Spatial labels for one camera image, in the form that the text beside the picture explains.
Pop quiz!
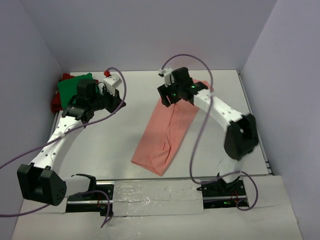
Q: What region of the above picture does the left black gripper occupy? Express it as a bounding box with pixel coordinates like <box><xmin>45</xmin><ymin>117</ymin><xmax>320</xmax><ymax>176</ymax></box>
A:
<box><xmin>90</xmin><ymin>85</ymin><xmax>127</xmax><ymax>114</ymax></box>

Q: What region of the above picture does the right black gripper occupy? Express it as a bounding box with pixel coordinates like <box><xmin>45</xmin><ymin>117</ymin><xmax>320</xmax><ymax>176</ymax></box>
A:
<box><xmin>158</xmin><ymin>78</ymin><xmax>184</xmax><ymax>107</ymax></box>

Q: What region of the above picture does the salmon pink t-shirt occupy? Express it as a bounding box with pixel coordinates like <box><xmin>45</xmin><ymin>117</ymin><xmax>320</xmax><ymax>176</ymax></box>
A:
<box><xmin>130</xmin><ymin>79</ymin><xmax>213</xmax><ymax>177</ymax></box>

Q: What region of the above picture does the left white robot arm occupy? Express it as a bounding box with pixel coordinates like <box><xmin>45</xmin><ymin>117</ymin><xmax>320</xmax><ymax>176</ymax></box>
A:
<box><xmin>17</xmin><ymin>74</ymin><xmax>126</xmax><ymax>206</ymax></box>

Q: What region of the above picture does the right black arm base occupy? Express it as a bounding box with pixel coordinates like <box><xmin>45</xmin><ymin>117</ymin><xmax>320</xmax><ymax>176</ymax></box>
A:
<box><xmin>196</xmin><ymin>177</ymin><xmax>249</xmax><ymax>209</ymax></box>

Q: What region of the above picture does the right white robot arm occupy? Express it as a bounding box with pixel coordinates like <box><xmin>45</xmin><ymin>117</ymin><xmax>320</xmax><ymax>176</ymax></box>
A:
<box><xmin>157</xmin><ymin>67</ymin><xmax>259</xmax><ymax>196</ymax></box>

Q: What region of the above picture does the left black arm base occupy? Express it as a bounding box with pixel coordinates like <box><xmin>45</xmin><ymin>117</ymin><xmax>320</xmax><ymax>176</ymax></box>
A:
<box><xmin>65</xmin><ymin>181</ymin><xmax>115</xmax><ymax>217</ymax></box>

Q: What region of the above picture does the green folded t-shirt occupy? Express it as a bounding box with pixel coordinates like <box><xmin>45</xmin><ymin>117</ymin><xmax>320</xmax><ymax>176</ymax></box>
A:
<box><xmin>57</xmin><ymin>73</ymin><xmax>94</xmax><ymax>110</ymax></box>

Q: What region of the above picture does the red folded t-shirt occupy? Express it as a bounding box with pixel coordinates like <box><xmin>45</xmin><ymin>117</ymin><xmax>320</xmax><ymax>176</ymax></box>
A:
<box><xmin>50</xmin><ymin>73</ymin><xmax>75</xmax><ymax>114</ymax></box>

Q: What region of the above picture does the silver tape patch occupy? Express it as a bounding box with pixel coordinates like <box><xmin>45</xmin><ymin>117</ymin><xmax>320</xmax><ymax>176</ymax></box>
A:
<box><xmin>112</xmin><ymin>180</ymin><xmax>204</xmax><ymax>217</ymax></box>

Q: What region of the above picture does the white cardboard front panel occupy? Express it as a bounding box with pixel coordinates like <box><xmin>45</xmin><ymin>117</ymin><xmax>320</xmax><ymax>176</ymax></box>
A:
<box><xmin>12</xmin><ymin>175</ymin><xmax>302</xmax><ymax>240</ymax></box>

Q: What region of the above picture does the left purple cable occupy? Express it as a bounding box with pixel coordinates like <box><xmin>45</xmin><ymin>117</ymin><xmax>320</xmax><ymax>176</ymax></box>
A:
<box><xmin>0</xmin><ymin>66</ymin><xmax>127</xmax><ymax>228</ymax></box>

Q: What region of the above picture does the purple cable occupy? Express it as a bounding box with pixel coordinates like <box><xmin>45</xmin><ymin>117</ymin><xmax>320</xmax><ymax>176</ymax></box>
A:
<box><xmin>161</xmin><ymin>53</ymin><xmax>260</xmax><ymax>211</ymax></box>
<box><xmin>0</xmin><ymin>66</ymin><xmax>127</xmax><ymax>228</ymax></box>

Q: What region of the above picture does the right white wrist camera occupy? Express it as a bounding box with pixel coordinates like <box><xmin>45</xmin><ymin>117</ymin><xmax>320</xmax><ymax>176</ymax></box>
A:
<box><xmin>158</xmin><ymin>67</ymin><xmax>173</xmax><ymax>86</ymax></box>

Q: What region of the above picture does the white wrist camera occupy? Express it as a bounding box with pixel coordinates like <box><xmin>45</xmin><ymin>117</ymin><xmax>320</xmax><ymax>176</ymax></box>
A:
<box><xmin>103</xmin><ymin>70</ymin><xmax>122</xmax><ymax>89</ymax></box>
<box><xmin>158</xmin><ymin>67</ymin><xmax>173</xmax><ymax>86</ymax></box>

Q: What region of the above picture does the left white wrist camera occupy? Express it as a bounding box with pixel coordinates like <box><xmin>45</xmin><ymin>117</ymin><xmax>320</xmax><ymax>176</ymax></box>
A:
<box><xmin>103</xmin><ymin>70</ymin><xmax>122</xmax><ymax>89</ymax></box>

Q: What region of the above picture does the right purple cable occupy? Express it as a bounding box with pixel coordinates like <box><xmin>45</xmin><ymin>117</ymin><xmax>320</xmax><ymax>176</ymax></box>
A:
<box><xmin>161</xmin><ymin>53</ymin><xmax>260</xmax><ymax>211</ymax></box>

